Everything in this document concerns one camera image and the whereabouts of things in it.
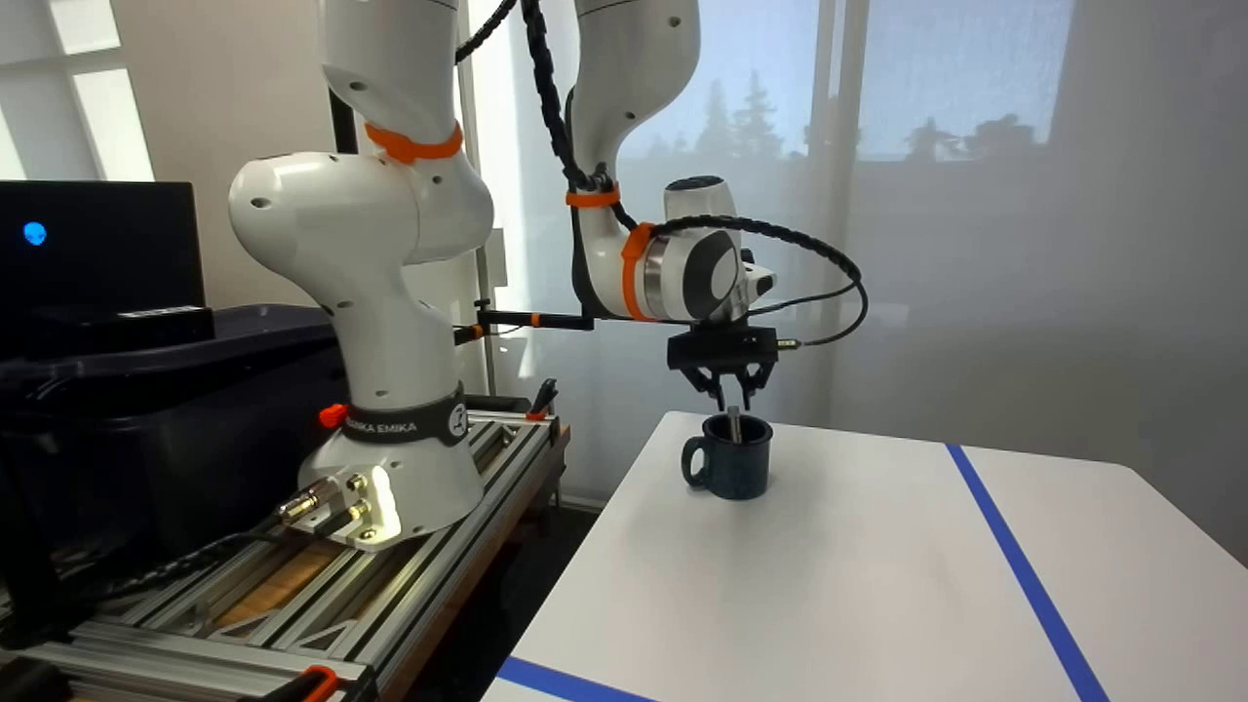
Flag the black braided base cable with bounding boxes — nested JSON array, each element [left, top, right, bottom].
[[76, 508, 320, 608]]

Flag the orange cable strap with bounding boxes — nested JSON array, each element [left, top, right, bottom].
[[563, 183, 626, 215]]

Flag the blue tape strip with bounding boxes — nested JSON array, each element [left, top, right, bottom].
[[496, 657, 661, 702], [945, 443, 1117, 702]]

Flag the black horizontal rod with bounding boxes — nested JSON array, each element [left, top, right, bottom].
[[453, 297, 606, 348]]

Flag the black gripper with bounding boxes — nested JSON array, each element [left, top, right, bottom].
[[680, 358, 780, 419]]

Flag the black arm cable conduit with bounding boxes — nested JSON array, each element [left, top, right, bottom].
[[453, 0, 875, 354]]

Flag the dark teal ceramic mug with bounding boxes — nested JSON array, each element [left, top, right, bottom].
[[680, 409, 778, 502]]

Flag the black monitor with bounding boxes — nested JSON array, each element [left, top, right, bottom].
[[0, 176, 217, 354]]

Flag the orange black bar clamp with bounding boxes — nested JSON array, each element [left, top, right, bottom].
[[518, 376, 564, 431], [291, 660, 346, 702]]

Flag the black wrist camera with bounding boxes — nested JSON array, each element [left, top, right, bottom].
[[665, 324, 784, 370]]

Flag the black cabinet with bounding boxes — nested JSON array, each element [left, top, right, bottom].
[[0, 304, 353, 627]]

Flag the aluminium extrusion base frame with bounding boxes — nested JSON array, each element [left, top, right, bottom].
[[0, 401, 568, 702]]

